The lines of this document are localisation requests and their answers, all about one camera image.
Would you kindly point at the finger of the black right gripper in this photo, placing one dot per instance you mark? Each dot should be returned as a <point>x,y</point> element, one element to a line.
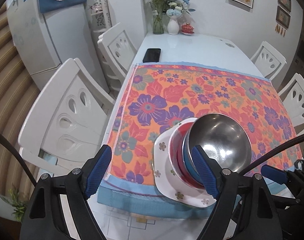
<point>274,174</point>

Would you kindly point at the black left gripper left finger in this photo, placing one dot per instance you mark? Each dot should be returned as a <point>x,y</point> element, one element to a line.
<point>44,217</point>

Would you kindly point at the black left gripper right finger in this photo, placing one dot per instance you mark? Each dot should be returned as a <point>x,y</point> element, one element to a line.
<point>258,218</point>

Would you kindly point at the blue steel bowl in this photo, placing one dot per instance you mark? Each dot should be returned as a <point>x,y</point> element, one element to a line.
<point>222,139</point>

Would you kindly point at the white octagonal floral plate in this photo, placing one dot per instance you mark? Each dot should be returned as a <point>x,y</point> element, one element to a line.
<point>170,179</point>

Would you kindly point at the red steel bowl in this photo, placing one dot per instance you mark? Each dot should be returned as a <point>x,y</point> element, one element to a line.
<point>178,156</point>

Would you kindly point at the pink steel bowl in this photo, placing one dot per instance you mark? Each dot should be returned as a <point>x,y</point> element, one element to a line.
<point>175,148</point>

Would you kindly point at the green potted plant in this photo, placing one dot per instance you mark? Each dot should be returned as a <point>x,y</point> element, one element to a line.
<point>17,203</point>

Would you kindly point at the white chair near right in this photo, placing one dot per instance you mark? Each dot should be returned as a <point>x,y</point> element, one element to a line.
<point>293,99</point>

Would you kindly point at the white chair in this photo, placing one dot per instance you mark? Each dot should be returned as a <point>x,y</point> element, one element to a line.
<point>67,122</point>
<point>268,60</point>
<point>293,99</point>
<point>116,53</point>

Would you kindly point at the white chair near left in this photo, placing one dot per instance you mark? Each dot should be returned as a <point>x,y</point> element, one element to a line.
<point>67,122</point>

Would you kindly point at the white chair far right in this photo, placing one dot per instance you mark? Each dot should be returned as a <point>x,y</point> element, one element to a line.
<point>268,60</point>

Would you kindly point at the floral orange table cloth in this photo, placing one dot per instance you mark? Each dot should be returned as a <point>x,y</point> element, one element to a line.
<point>158,96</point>

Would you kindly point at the black smartphone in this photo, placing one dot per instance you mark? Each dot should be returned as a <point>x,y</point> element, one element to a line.
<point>152,55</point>

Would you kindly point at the small framed picture upper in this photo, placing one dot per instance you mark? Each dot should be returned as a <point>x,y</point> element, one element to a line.
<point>285,4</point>

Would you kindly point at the white refrigerator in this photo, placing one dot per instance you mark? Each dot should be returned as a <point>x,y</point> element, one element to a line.
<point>45,41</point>

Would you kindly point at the white ribbed vase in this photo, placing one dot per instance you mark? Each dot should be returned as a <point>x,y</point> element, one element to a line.
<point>173,27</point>

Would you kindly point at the white chair far left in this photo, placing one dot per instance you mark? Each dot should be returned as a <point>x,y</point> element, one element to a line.
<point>116,53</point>

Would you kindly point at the white carved shelf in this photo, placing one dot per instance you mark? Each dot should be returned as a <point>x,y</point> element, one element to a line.
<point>101,19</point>

